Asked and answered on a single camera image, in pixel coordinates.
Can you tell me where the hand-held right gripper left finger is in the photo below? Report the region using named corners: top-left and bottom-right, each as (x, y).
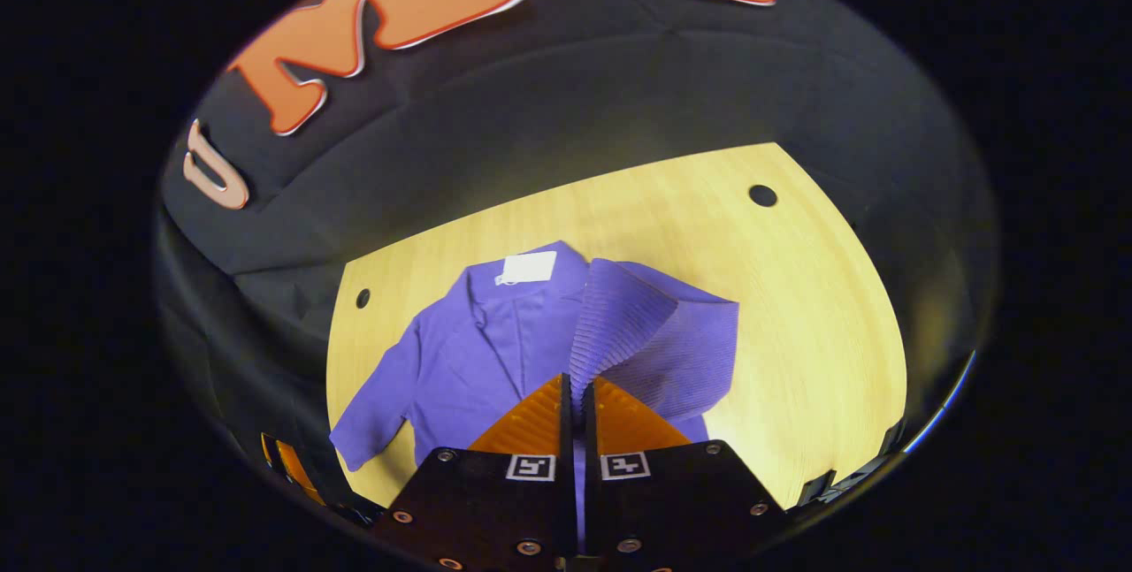
top-left (370, 373), bottom-right (577, 572)

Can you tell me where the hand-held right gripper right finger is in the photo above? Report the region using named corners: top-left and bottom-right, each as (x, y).
top-left (581, 376), bottom-right (792, 572)

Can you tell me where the purple button shirt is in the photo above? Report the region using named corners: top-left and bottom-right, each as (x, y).
top-left (329, 240), bottom-right (740, 555)

